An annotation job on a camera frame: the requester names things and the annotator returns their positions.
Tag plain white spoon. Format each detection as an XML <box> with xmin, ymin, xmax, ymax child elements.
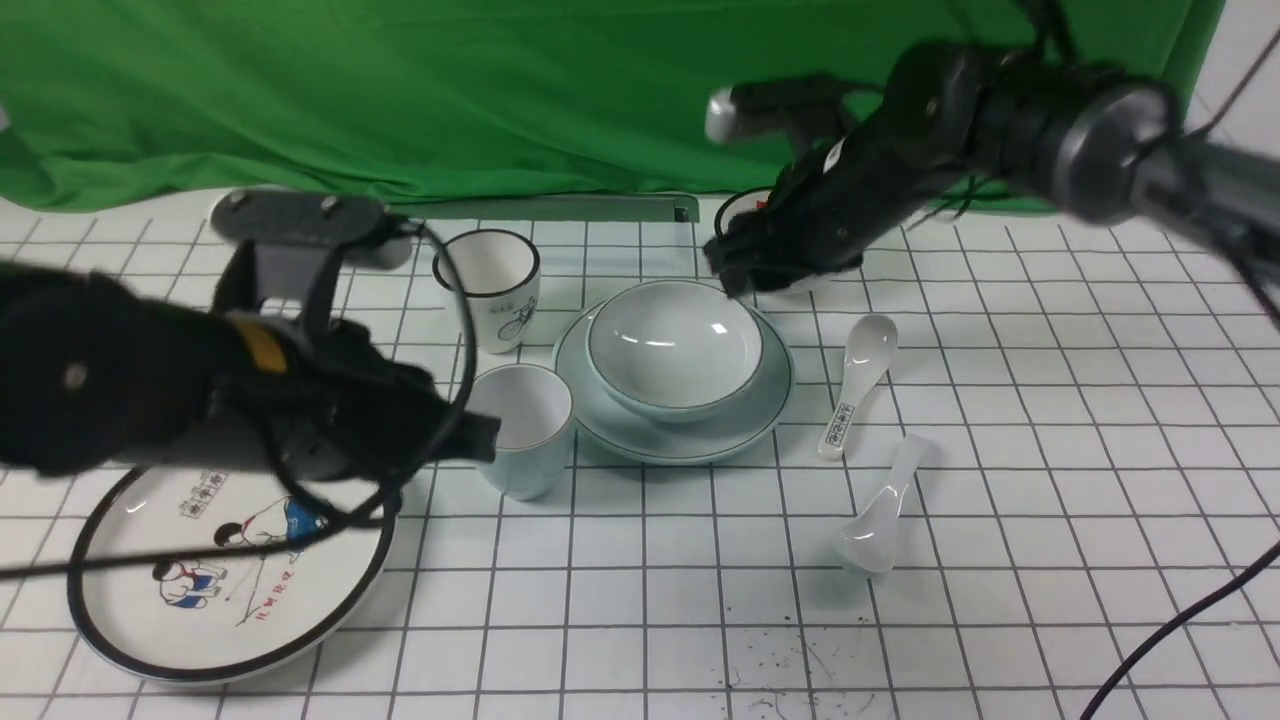
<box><xmin>832</xmin><ymin>434</ymin><xmax>932</xmax><ymax>577</ymax></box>

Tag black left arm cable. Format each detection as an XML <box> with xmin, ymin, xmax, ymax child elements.
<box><xmin>0</xmin><ymin>222</ymin><xmax>479</xmax><ymax>582</ymax></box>

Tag white spoon with label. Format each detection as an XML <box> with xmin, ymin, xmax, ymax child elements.
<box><xmin>817</xmin><ymin>314</ymin><xmax>899</xmax><ymax>462</ymax></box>

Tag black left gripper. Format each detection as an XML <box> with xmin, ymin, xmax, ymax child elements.
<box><xmin>215</xmin><ymin>320</ymin><xmax>500</xmax><ymax>482</ymax></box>

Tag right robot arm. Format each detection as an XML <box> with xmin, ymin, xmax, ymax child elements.
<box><xmin>701</xmin><ymin>41</ymin><xmax>1279</xmax><ymax>315</ymax></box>

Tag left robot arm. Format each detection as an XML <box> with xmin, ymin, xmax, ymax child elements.
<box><xmin>1</xmin><ymin>263</ymin><xmax>500</xmax><ymax>482</ymax></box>

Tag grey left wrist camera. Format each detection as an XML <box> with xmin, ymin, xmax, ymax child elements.
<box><xmin>207</xmin><ymin>190</ymin><xmax>415</xmax><ymax>331</ymax></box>

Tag white cup black rim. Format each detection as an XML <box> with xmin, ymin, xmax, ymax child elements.
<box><xmin>444</xmin><ymin>229</ymin><xmax>541</xmax><ymax>354</ymax></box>

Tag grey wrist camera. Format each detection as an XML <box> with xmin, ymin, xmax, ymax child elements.
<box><xmin>704</xmin><ymin>73</ymin><xmax>878</xmax><ymax>158</ymax></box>
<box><xmin>207</xmin><ymin>190</ymin><xmax>415</xmax><ymax>331</ymax></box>

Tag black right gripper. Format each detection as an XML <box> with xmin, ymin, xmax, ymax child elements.
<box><xmin>703</xmin><ymin>111</ymin><xmax>964</xmax><ymax>299</ymax></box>

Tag white bowl black rim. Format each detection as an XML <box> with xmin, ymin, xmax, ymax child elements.
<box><xmin>713</xmin><ymin>187</ymin><xmax>772</xmax><ymax>236</ymax></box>

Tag pale blue cup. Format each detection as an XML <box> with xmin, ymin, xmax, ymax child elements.
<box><xmin>467</xmin><ymin>363</ymin><xmax>575</xmax><ymax>501</ymax></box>

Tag pale blue plate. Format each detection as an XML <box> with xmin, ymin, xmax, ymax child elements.
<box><xmin>550</xmin><ymin>302</ymin><xmax>797</xmax><ymax>466</ymax></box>

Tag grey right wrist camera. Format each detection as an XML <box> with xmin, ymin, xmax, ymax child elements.
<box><xmin>704</xmin><ymin>73</ymin><xmax>878</xmax><ymax>158</ymax></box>

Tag green cloth backdrop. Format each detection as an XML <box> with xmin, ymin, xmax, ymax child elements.
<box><xmin>0</xmin><ymin>0</ymin><xmax>1228</xmax><ymax>215</ymax></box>

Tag white plate with cartoon children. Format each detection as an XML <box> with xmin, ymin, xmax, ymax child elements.
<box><xmin>67</xmin><ymin>468</ymin><xmax>396</xmax><ymax>684</ymax></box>

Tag pale blue bowl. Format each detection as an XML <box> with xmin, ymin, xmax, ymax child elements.
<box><xmin>585</xmin><ymin>279</ymin><xmax>765</xmax><ymax>423</ymax></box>

